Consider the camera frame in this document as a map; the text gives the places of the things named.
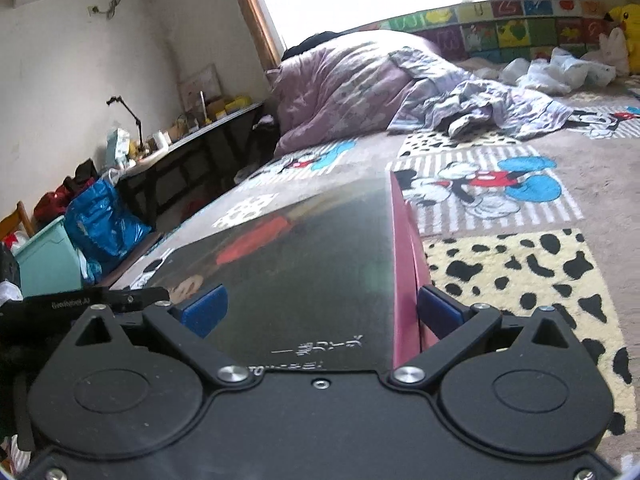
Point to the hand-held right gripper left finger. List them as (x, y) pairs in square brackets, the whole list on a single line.
[(205, 310)]

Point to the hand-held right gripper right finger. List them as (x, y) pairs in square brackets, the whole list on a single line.
[(437, 310)]

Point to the teal storage bin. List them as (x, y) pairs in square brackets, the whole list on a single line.
[(45, 265)]

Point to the wooden chair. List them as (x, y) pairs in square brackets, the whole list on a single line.
[(22, 215)]

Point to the blue plastic bag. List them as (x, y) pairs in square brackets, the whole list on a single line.
[(100, 220)]

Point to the red bag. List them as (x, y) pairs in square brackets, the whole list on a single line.
[(52, 202)]

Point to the black bag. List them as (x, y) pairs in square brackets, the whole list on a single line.
[(82, 172)]

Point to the white cup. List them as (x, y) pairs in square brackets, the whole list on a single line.
[(160, 140)]

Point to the black desk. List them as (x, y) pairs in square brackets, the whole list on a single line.
[(200, 129)]

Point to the yellow boxes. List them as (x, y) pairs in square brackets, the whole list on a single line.
[(235, 105)]

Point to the framed picture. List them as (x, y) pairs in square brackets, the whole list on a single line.
[(200, 85)]

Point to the purple quilt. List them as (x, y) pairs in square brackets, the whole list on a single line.
[(350, 85)]

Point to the white plastic bags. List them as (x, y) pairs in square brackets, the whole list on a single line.
[(555, 72)]

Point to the colourful foam mat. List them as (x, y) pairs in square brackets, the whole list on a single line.
[(500, 30)]

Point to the black cloth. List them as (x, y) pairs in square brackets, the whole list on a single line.
[(312, 42)]

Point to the white plush rabbit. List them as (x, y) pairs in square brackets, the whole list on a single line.
[(615, 50)]

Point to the yellow plush toy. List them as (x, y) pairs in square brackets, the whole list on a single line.
[(630, 20)]

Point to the wooden window frame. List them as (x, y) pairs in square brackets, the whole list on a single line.
[(255, 15)]

